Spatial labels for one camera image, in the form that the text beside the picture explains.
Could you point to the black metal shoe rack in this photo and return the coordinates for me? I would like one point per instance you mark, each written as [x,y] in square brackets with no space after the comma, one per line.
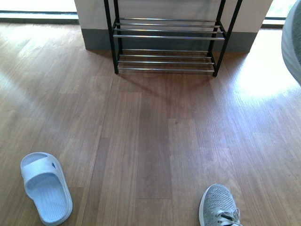
[168,45]

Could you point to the light blue rubber slipper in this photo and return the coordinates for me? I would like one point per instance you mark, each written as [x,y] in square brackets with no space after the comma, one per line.
[45,184]

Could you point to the blue rounded robot part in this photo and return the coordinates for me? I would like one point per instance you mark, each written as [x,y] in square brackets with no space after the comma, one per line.
[291,41]

